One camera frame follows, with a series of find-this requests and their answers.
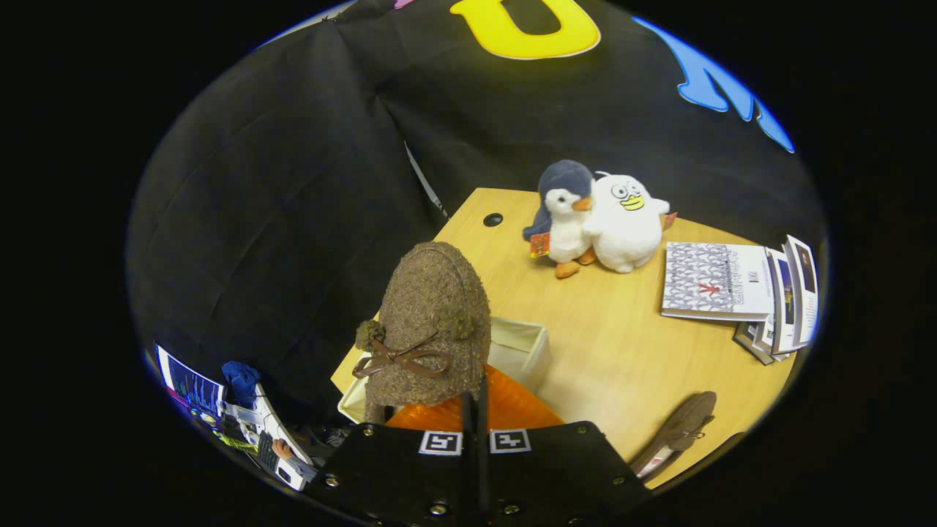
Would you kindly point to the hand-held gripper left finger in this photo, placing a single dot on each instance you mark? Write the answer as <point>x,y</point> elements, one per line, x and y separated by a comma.
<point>395,468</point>

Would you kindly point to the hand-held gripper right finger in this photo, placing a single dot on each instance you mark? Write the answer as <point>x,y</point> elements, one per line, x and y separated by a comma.
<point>556,468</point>

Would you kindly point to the beige fabric storage box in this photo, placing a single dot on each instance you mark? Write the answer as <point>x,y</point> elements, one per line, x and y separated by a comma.
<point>520,344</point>

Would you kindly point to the brown fuzzy shoe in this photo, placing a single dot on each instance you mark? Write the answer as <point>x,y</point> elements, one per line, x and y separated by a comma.
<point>684,421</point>
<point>432,307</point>

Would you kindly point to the blue fabric item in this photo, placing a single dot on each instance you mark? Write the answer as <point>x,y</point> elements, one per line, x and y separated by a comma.
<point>241,380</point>

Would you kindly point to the grey patterned cover book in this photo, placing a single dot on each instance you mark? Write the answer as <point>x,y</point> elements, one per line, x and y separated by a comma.
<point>714,282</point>

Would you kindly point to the white book with black lettering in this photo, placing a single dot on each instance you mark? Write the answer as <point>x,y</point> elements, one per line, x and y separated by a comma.
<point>765,337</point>

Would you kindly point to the white duck plush toy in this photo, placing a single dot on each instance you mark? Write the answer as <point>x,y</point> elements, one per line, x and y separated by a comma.
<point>626,230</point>

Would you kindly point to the grey penguin plush toy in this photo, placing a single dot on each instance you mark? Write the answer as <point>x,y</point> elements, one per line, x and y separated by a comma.
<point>564,219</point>

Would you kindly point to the white book with blue picture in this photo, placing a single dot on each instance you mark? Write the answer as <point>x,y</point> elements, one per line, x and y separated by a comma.
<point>783,307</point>

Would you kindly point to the black backdrop cloth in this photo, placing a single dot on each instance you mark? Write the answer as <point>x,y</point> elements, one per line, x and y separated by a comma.
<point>293,183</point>

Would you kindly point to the white book with dark picture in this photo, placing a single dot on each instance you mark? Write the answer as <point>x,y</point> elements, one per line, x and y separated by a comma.
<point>804,293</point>

